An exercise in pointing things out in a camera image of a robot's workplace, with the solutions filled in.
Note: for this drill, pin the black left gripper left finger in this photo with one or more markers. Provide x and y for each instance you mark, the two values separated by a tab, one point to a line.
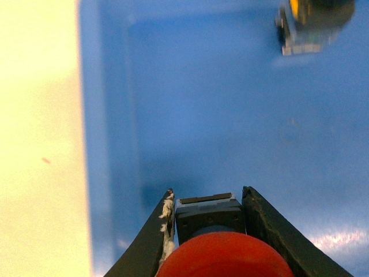
153	244

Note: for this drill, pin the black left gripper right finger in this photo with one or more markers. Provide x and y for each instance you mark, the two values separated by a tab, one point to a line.
264	222

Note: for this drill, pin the red mushroom push button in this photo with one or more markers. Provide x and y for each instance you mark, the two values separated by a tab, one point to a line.
213	242

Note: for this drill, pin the yellow mushroom push button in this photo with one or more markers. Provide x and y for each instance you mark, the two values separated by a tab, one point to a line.
306	27

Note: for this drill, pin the blue plastic tray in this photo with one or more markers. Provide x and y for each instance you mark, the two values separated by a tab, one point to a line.
196	96

